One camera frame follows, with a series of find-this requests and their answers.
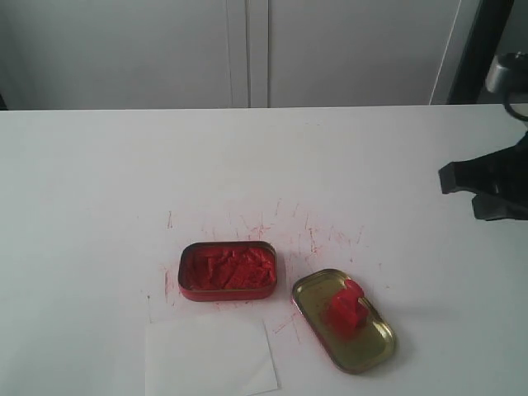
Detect red plastic stamp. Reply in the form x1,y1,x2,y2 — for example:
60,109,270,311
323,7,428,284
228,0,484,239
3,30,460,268
322,280,369,340

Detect white paper sheet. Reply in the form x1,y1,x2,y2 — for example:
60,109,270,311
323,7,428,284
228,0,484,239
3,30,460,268
145,312,279,395

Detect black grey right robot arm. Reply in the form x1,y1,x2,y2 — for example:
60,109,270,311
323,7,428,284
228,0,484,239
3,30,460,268
438,53,527,221

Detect red ink tin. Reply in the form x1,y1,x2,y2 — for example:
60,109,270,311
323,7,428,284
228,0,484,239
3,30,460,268
177,241,278,302

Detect white cabinet doors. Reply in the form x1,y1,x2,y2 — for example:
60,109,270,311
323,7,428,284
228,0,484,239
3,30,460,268
1,1,461,110

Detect dark vertical post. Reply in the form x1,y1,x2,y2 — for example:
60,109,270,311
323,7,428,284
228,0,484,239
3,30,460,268
446,0,515,105

